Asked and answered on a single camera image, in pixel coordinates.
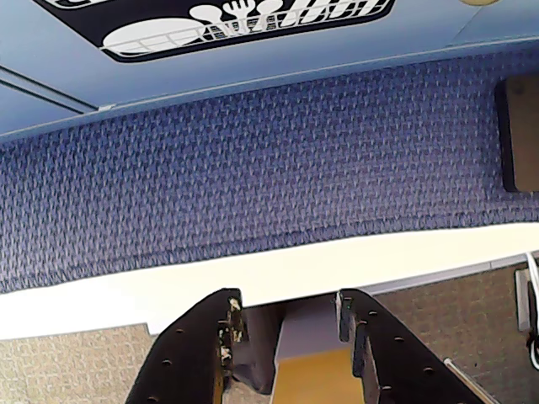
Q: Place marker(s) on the white wall plate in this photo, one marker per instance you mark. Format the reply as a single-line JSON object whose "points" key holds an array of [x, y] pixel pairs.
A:
{"points": [[521, 303]]}

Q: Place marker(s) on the thin metal rod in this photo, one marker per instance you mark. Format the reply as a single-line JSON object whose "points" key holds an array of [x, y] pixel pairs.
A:
{"points": [[467, 381]]}

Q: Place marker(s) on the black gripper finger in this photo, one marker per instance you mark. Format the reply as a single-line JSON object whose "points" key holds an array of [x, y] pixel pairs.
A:
{"points": [[396, 357], [185, 362]]}

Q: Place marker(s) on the brown box with black edge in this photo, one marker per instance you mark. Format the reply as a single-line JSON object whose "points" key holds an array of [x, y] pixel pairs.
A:
{"points": [[524, 134]]}

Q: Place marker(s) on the cream round knob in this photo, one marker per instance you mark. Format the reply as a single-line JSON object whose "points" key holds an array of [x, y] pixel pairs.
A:
{"points": [[475, 2]]}

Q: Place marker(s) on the yellow and white block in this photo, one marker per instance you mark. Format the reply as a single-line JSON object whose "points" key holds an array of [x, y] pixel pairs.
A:
{"points": [[311, 379]]}

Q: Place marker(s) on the blue toy kitchen front panel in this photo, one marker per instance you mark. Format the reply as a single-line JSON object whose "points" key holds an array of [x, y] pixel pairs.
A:
{"points": [[42, 63]]}

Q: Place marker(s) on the black dishwasher picture sticker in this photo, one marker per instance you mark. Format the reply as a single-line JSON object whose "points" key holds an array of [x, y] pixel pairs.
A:
{"points": [[168, 17]]}

